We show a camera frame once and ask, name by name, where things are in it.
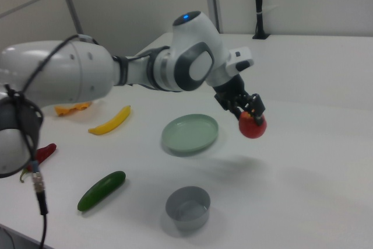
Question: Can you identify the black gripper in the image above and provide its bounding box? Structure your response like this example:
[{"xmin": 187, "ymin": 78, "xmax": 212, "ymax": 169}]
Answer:
[{"xmin": 213, "ymin": 74, "xmax": 267, "ymax": 125}]

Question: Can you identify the red apple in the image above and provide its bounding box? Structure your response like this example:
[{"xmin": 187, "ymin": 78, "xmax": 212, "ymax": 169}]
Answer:
[{"xmin": 238, "ymin": 110, "xmax": 268, "ymax": 140}]

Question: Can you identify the grey plastic bowl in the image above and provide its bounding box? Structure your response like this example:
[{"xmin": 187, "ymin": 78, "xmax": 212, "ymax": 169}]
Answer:
[{"xmin": 165, "ymin": 185, "xmax": 212, "ymax": 231}]

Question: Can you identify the pale green plate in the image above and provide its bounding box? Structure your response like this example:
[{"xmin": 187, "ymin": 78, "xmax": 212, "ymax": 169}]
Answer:
[{"xmin": 161, "ymin": 114, "xmax": 220, "ymax": 153}]

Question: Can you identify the yellow banana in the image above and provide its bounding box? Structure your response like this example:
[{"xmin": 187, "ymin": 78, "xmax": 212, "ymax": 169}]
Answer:
[{"xmin": 87, "ymin": 105, "xmax": 132, "ymax": 136}]

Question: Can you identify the green cucumber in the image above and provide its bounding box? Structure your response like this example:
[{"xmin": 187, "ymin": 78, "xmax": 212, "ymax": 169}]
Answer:
[{"xmin": 77, "ymin": 170, "xmax": 127, "ymax": 212}]

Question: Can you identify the orange plush toy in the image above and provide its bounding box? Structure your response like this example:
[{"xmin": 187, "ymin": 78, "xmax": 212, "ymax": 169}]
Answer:
[{"xmin": 54, "ymin": 100, "xmax": 93, "ymax": 117}]

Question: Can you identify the red chili pepper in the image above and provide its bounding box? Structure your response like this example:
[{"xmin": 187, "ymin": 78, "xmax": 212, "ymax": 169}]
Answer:
[{"xmin": 19, "ymin": 143, "xmax": 58, "ymax": 183}]

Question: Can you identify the white cable tie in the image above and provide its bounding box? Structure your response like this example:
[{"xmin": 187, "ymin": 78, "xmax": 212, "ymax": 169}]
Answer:
[{"xmin": 255, "ymin": 5, "xmax": 278, "ymax": 16}]

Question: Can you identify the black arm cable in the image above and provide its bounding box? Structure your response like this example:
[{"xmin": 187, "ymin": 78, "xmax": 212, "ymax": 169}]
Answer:
[{"xmin": 4, "ymin": 34, "xmax": 100, "ymax": 249}]

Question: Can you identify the thin black cable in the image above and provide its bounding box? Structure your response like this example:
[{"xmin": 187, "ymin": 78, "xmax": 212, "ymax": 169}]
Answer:
[{"xmin": 0, "ymin": 225, "xmax": 16, "ymax": 249}]

